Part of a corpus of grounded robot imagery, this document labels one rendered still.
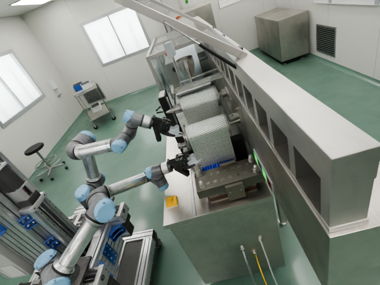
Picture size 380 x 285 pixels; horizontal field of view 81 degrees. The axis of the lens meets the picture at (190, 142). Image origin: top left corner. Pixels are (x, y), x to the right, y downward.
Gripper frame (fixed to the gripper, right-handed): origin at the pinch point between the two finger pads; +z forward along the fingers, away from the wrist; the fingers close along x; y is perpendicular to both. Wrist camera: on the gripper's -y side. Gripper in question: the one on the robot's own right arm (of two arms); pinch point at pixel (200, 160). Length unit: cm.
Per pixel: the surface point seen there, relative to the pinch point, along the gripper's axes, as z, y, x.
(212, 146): 10.2, 7.6, -0.2
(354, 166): 34, 53, -83
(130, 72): -166, -48, 556
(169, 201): -26.8, -16.6, -10.7
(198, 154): 0.3, 4.6, -0.2
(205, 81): 18, 36, 30
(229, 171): 15.3, -6.1, -11.1
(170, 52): 1, 56, 57
